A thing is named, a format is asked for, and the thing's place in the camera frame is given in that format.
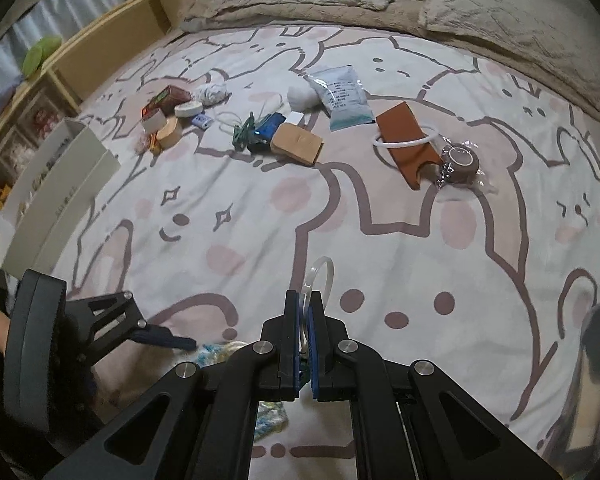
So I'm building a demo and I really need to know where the teapot in plastic wrap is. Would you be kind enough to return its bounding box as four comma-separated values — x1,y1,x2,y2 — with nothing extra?
435,140,496,201

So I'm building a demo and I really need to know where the long wooden shelf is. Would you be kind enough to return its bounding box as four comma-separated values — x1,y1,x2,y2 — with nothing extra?
0,0,238,211

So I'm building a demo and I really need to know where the figure in clear display case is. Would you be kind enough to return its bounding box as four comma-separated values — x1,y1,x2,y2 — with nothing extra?
22,95,65,141

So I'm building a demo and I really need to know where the green clip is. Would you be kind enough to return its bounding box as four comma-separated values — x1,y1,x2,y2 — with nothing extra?
231,111,257,152

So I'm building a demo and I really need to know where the maroon box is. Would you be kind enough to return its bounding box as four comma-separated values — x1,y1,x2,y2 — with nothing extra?
140,85,191,121

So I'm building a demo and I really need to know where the purple plush toy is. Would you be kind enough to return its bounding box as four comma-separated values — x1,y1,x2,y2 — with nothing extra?
0,77,23,113

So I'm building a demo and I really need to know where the translucent white ring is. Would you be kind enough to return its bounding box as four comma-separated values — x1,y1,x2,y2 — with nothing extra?
372,125,443,150
300,255,337,361

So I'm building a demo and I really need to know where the tan wooden block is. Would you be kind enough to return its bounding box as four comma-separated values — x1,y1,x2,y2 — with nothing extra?
271,122,325,167

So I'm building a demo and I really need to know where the large knitted beige pillow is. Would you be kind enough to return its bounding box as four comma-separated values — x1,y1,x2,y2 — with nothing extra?
419,0,600,76

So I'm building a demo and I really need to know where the crumpled white cloth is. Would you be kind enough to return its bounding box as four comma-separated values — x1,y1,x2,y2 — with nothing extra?
196,81,229,107

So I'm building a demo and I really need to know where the round wooden box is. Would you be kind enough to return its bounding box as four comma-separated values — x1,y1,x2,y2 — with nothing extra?
156,117,184,150

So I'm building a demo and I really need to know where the white plastic packet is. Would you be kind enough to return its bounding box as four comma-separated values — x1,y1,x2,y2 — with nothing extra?
304,65,371,132

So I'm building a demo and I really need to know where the grey curtain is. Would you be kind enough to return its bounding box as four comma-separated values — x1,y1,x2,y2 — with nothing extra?
0,0,205,111

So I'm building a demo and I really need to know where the blue clip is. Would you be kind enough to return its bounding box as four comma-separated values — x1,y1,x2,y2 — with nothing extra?
247,112,287,153

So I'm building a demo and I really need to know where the green plush toy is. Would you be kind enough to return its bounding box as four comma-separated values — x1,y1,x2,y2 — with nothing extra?
21,35,63,78

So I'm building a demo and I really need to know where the patterned plastic pouch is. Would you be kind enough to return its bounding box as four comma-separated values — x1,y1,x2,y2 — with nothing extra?
195,341,288,443

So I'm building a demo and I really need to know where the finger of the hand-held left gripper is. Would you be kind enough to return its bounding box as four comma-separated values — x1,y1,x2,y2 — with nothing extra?
66,290,199,376

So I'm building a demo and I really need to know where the white storage box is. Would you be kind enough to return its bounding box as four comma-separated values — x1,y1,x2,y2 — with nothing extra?
0,117,121,281

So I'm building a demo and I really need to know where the brown leather wallet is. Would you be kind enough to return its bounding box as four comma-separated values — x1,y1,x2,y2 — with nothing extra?
376,101,443,191

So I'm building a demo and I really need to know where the white cotton ball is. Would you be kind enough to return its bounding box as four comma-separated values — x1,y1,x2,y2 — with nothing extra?
286,82,317,111

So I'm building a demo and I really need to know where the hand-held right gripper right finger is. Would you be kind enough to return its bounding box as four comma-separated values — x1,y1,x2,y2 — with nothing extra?
307,292,563,480

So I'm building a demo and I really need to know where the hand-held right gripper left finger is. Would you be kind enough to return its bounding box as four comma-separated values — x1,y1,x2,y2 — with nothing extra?
42,290,301,480

